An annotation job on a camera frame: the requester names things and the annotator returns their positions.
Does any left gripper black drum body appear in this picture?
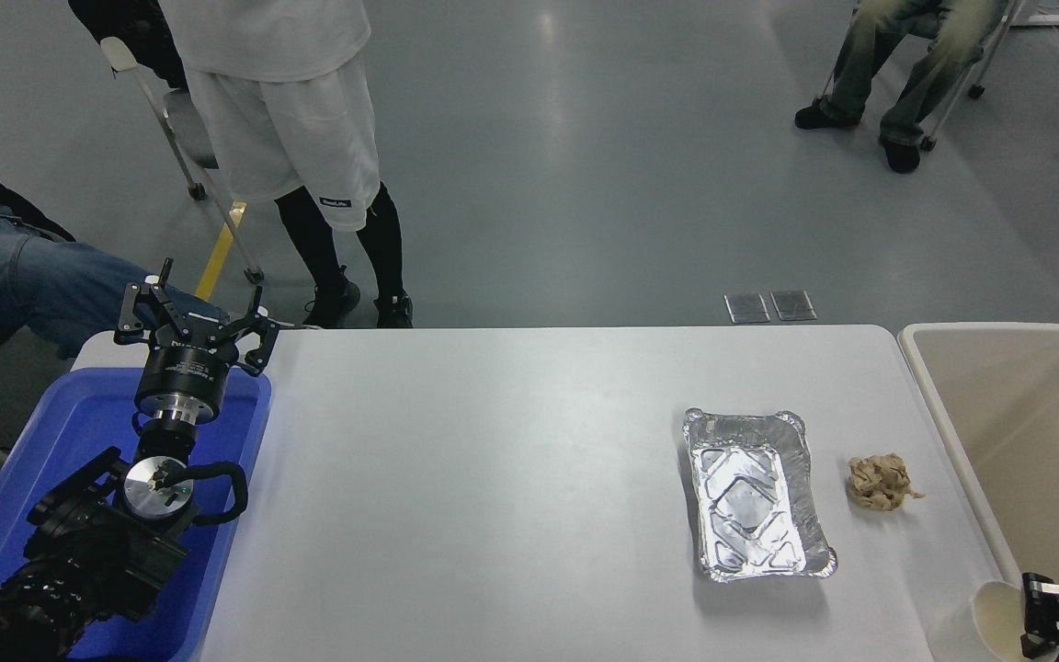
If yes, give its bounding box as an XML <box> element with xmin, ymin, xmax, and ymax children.
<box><xmin>138</xmin><ymin>320</ymin><xmax>240</xmax><ymax>411</ymax></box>

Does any white paper cup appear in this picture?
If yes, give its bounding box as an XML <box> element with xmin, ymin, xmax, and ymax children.
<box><xmin>929</xmin><ymin>579</ymin><xmax>1059</xmax><ymax>662</ymax></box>

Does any seated person beside tray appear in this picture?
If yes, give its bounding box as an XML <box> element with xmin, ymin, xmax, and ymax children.
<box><xmin>0</xmin><ymin>133</ymin><xmax>227</xmax><ymax>382</ymax></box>

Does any blue plastic tray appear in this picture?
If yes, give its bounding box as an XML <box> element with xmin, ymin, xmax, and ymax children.
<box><xmin>0</xmin><ymin>368</ymin><xmax>273</xmax><ymax>662</ymax></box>

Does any large pale plastic bin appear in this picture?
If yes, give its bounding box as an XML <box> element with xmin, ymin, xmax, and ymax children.
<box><xmin>897</xmin><ymin>322</ymin><xmax>1059</xmax><ymax>589</ymax></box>

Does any white folding chair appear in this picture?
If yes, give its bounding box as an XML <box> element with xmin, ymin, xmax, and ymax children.
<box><xmin>99</xmin><ymin>37</ymin><xmax>265</xmax><ymax>284</ymax></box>

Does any crumpled tan paper ball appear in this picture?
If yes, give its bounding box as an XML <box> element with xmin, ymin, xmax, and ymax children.
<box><xmin>847</xmin><ymin>452</ymin><xmax>927</xmax><ymax>513</ymax></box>

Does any standing person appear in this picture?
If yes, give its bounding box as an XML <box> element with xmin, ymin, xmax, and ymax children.
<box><xmin>159</xmin><ymin>0</ymin><xmax>415</xmax><ymax>329</ymax></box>

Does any black padded jacket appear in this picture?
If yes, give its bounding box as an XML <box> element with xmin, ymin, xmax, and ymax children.
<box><xmin>67</xmin><ymin>0</ymin><xmax>188</xmax><ymax>90</ymax></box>

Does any silver foil tray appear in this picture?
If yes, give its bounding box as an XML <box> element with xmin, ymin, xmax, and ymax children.
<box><xmin>683</xmin><ymin>407</ymin><xmax>838</xmax><ymax>584</ymax></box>

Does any metal floor plate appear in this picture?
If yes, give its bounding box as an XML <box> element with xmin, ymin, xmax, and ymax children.
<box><xmin>723</xmin><ymin>292</ymin><xmax>771</xmax><ymax>324</ymax></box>
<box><xmin>769</xmin><ymin>290</ymin><xmax>817</xmax><ymax>322</ymax></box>

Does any seated person on wheeled chair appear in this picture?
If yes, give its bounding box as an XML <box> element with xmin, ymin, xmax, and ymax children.
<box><xmin>793</xmin><ymin>0</ymin><xmax>1008</xmax><ymax>174</ymax></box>

